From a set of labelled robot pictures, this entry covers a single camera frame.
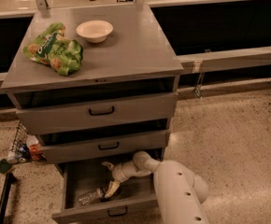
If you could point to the grey metal rail barrier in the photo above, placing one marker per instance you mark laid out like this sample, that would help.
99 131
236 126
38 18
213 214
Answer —
225 60

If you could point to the grey middle drawer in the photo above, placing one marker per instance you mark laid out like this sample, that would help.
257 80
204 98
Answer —
84 150

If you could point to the clear plastic water bottle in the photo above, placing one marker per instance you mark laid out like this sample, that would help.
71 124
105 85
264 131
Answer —
92 197

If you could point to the black stand leg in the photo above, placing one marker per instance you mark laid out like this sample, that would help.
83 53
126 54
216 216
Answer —
9 180

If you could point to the grey top drawer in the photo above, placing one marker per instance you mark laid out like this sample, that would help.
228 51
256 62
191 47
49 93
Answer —
81 116

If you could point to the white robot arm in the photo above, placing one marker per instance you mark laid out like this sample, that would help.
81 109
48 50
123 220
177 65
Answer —
179 191

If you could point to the green sponge on floor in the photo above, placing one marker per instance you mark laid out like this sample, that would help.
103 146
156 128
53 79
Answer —
5 167

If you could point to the white ceramic bowl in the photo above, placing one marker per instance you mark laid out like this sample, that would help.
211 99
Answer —
95 31

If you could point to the orange red snack pack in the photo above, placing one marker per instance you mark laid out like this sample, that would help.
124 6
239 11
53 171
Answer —
35 152

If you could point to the green snack chip bag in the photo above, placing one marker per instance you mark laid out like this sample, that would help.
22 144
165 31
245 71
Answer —
53 49

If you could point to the grey drawer cabinet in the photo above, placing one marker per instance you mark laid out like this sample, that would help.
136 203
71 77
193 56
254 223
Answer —
135 59

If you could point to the white can in basket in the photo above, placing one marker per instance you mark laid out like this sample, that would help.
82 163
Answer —
12 157

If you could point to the grey bottom drawer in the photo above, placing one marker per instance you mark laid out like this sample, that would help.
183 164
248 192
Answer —
82 177

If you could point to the blue can in basket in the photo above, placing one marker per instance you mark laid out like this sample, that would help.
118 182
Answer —
24 153

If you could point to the wire basket on floor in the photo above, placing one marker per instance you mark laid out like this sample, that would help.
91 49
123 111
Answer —
22 137

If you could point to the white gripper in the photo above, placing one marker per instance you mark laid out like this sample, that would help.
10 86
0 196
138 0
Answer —
121 173

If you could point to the grey drawer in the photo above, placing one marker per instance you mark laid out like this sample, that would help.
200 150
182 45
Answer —
81 116
82 177
84 150

